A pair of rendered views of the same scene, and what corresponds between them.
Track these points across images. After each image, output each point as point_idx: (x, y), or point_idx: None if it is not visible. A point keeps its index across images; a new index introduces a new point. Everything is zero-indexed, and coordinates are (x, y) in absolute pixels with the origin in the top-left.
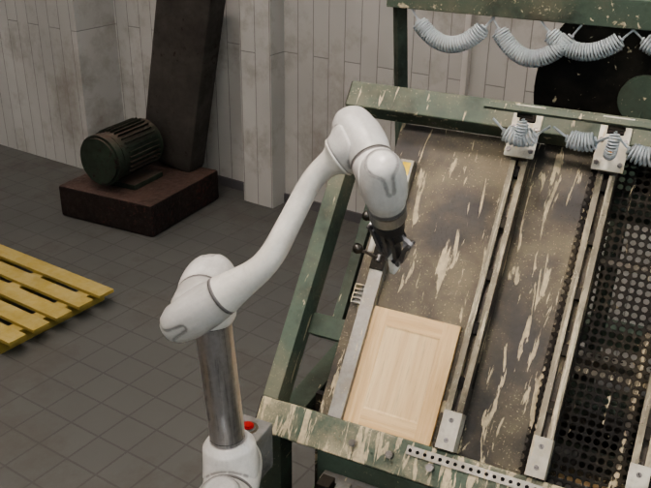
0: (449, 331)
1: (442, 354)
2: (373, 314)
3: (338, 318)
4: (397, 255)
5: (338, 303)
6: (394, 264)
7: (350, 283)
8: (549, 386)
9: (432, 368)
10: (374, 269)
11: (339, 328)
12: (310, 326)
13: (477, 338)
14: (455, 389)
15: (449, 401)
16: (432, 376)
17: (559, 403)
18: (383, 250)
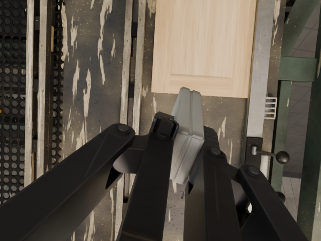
0: (162, 84)
1: (164, 58)
2: (248, 88)
3: (285, 80)
4: (139, 166)
5: (288, 95)
6: (174, 118)
7: (280, 119)
8: (42, 43)
9: (172, 42)
10: (256, 136)
11: (282, 68)
12: (315, 64)
13: (127, 80)
14: (138, 19)
15: (142, 5)
16: (170, 34)
17: (28, 27)
18: (235, 179)
